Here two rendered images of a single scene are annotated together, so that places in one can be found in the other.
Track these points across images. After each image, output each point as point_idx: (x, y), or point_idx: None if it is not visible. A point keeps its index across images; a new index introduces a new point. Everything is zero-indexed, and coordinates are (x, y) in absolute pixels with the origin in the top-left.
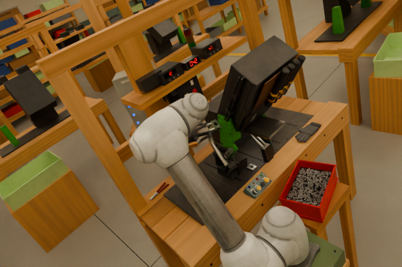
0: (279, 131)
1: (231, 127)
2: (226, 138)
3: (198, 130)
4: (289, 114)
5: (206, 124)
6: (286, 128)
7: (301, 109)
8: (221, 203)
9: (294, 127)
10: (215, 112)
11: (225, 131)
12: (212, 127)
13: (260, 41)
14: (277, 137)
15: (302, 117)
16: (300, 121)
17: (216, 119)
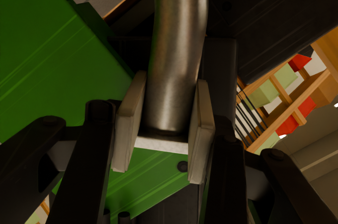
0: None
1: (54, 192)
2: (18, 70)
3: (204, 214)
4: None
5: (203, 180)
6: None
7: None
8: None
9: (79, 1)
10: (277, 65)
11: (69, 116)
12: (161, 105)
13: (325, 61)
14: None
15: (108, 4)
16: (94, 5)
17: (220, 67)
